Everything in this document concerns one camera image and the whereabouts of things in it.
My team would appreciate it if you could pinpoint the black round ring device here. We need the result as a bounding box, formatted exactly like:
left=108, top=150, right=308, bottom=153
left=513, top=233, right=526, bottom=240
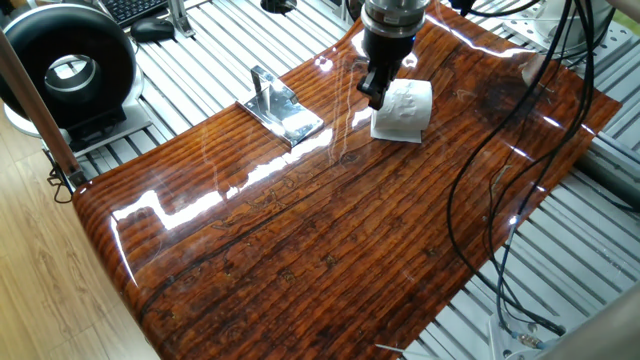
left=0, top=3, right=153, bottom=154

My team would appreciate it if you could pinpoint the silver wrist coupling flange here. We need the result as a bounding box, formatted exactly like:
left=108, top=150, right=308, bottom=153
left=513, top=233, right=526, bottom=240
left=360, top=0, right=431, bottom=40

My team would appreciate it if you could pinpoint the thin black wire loop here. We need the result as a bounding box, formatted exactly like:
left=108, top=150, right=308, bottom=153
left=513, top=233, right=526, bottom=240
left=46, top=163, right=75, bottom=205

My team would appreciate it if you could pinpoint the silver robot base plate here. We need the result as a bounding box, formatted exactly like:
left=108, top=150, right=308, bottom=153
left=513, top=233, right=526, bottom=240
left=487, top=312, right=556, bottom=360

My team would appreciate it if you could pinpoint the white toilet paper roll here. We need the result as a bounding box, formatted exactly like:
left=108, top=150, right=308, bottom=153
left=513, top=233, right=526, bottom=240
left=369, top=77, right=434, bottom=145

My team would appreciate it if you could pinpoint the brown wooden pole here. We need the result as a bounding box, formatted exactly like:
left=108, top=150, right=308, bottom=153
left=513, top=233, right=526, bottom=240
left=0, top=29, right=87, bottom=189

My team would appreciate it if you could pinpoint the silver blue cable connector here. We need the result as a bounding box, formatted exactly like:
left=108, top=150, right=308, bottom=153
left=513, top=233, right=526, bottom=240
left=509, top=329, right=544, bottom=351

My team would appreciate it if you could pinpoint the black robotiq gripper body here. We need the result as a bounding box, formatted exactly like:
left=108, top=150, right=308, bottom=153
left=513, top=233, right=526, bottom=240
left=362, top=32, right=417, bottom=81

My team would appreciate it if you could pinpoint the silver perforated mounting plate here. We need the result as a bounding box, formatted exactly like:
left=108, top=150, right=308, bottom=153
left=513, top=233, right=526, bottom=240
left=504, top=18, right=636, bottom=72

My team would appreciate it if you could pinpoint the black computer keyboard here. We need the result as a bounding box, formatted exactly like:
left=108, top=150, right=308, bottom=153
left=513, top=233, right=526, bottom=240
left=99, top=0, right=169, bottom=27

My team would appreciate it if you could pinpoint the thick black cable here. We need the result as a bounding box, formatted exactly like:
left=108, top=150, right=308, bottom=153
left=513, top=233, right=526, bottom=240
left=444, top=0, right=596, bottom=336

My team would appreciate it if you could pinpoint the glossy wood pattern mat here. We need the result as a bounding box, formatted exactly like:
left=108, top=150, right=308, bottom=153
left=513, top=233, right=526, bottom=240
left=72, top=0, right=623, bottom=360

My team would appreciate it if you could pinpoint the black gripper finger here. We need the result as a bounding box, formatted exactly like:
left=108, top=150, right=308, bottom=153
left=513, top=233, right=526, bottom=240
left=356, top=68, right=395, bottom=111

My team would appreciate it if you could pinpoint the chrome toilet paper holder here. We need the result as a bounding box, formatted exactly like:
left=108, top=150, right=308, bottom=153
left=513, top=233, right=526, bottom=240
left=235, top=65, right=325, bottom=149

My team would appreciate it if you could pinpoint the white cylindrical object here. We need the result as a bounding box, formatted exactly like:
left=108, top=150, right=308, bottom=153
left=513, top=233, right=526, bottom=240
left=542, top=0, right=616, bottom=51

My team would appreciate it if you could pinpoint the black computer mouse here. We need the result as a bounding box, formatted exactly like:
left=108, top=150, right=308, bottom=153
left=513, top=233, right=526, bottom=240
left=130, top=17, right=176, bottom=43

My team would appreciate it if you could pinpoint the aluminium upright bracket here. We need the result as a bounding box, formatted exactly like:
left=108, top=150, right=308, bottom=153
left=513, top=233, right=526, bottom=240
left=167, top=0, right=196, bottom=39

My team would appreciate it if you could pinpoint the black round disc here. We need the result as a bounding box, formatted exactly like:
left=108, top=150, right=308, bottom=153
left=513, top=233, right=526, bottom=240
left=259, top=0, right=298, bottom=15

